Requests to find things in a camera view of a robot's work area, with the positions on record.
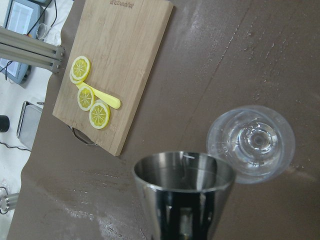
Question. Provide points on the middle lemon slice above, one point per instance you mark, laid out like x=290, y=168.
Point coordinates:
x=85, y=98

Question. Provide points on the steel double jigger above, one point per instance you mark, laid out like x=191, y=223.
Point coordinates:
x=183, y=194

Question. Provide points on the lemon slice near handle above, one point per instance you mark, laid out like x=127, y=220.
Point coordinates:
x=99, y=114

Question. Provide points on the black thermos bottle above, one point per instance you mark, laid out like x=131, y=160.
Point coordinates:
x=4, y=123

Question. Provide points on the top lemon slice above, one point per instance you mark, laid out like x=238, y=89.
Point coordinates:
x=80, y=69

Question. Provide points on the digital kitchen scale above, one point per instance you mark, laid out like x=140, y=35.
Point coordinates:
x=28, y=124

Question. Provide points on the aluminium frame post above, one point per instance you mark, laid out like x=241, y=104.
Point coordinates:
x=27, y=50

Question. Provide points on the wooden cutting board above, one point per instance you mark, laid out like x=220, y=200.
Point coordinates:
x=121, y=39

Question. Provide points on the brown table mat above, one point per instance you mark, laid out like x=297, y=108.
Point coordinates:
x=215, y=56

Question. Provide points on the blue teach pendant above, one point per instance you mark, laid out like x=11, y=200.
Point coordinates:
x=15, y=71
x=24, y=17

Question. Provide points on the clear wine glass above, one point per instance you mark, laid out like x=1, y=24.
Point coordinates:
x=255, y=140

